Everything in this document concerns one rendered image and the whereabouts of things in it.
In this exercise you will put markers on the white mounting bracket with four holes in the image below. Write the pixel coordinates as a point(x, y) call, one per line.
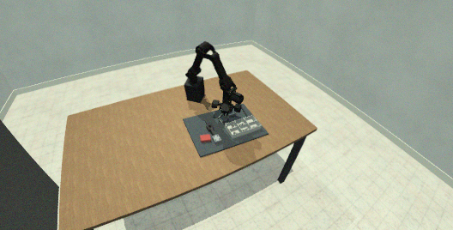
point(216, 139)

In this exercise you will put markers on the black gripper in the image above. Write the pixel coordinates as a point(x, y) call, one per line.
point(237, 107)

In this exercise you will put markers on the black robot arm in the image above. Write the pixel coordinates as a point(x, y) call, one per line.
point(225, 81)

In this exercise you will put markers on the white divided parts tray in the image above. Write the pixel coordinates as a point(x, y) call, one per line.
point(248, 123)

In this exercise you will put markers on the salmon-red block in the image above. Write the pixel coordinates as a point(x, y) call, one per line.
point(205, 138)

